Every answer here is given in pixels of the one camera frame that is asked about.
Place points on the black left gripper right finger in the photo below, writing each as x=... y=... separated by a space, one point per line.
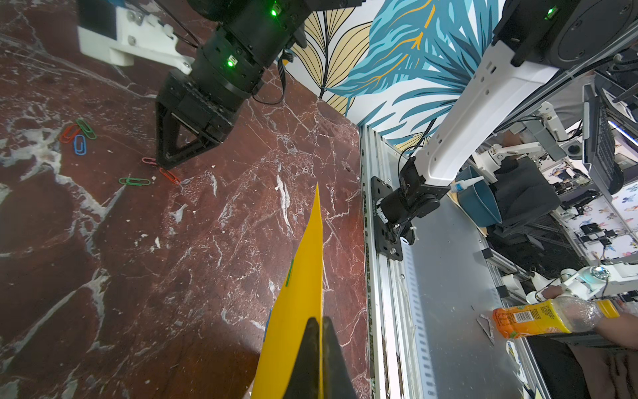
x=336 y=381

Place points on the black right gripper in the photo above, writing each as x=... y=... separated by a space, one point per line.
x=195 y=113

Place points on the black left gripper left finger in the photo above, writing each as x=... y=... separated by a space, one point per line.
x=304 y=382

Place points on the yellow paper sheet stack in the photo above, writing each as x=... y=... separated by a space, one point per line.
x=297 y=303

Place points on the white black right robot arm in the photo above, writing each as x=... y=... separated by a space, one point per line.
x=483 y=57

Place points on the person forearm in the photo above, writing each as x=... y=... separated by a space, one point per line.
x=622 y=331

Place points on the pink paperclip on yellow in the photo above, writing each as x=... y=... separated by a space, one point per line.
x=149 y=161

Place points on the red paperclip on yellow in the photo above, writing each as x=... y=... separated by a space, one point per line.
x=170 y=176

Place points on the dark green paperclip on green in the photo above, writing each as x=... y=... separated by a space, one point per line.
x=138 y=182

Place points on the blue paperclip on green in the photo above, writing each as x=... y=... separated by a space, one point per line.
x=79 y=145

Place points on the red paperclip on green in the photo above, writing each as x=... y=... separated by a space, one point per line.
x=70 y=133

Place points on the green paperclip on yellow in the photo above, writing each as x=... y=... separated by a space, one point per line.
x=289 y=273

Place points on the teal plastic bin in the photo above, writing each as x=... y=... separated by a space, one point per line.
x=478 y=201

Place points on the orange drink bottle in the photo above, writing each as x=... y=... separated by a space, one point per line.
x=564 y=314

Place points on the black monitor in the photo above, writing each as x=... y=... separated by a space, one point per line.
x=599 y=148

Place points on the aluminium front rail frame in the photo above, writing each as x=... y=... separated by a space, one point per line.
x=430 y=303

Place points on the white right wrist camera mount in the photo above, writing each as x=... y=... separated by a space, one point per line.
x=111 y=32

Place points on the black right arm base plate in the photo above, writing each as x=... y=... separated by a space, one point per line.
x=388 y=228

